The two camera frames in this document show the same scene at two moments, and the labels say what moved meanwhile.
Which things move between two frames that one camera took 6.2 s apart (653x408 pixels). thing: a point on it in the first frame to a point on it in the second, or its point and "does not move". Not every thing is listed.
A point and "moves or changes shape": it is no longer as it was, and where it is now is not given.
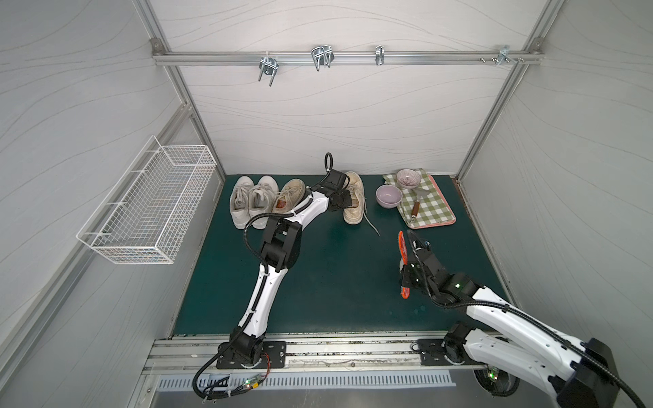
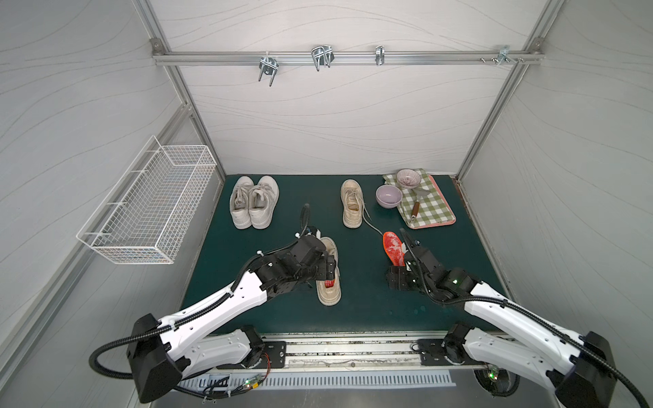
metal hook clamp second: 322,55 does not move
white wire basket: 147,212 does not move
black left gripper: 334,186 to 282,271
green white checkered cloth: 422,206 does not move
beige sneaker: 291,193 to 330,296
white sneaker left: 239,201 does not move
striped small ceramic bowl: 408,178 does not move
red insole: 402,252 moves or changes shape
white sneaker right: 262,200 does not move
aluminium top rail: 345,58 does not move
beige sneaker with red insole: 354,214 moves or changes shape
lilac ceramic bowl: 388,196 does not move
